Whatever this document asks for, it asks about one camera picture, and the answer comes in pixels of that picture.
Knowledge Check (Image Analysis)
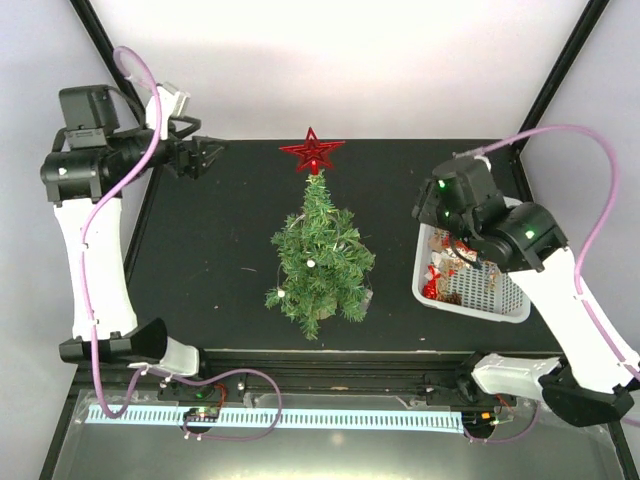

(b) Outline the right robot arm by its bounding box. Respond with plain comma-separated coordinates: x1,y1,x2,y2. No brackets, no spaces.
412,156,639,427

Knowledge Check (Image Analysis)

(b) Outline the white ball light string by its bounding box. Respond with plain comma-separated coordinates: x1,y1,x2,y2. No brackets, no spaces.
274,212,374,299

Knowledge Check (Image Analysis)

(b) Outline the small green christmas tree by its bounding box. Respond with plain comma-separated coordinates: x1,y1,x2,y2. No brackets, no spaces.
265,172,376,340

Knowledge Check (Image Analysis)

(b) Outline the red gift box ornament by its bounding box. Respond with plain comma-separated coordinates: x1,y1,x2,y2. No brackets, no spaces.
422,283,439,300

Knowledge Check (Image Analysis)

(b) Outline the clear battery box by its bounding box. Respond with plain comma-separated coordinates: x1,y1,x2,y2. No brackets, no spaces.
360,289,373,312

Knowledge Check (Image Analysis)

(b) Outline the white plastic basket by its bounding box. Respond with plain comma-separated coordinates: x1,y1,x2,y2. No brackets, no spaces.
412,224,531,324

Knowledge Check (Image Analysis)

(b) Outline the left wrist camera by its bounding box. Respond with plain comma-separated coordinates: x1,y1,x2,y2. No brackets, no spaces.
145,82,191,140

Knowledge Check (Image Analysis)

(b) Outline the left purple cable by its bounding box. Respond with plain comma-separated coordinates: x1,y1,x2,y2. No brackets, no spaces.
79,45,164,420

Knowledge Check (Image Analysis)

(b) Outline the purple cable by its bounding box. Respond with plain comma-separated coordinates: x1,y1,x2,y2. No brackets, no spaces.
452,124,640,429
79,45,164,420

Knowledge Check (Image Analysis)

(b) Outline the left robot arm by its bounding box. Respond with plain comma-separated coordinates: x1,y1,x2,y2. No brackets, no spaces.
40,83,227,399

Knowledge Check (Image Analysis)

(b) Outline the red ribbon bow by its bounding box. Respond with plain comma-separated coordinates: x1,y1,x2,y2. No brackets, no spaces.
424,264,455,282

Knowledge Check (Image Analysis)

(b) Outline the brown pine cone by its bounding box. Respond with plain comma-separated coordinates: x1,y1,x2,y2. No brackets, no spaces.
444,293,462,305

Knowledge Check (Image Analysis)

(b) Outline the white slotted cable duct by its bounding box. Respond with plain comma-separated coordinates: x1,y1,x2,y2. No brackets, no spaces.
84,405,464,434

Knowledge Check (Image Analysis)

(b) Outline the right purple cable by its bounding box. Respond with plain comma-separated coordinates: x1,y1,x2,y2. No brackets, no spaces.
452,124,640,429

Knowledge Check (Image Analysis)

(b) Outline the small circuit board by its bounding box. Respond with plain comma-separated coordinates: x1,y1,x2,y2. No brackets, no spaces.
184,407,220,422

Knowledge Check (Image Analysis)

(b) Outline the red star ornament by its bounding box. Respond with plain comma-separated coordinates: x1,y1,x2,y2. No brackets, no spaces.
279,127,345,175

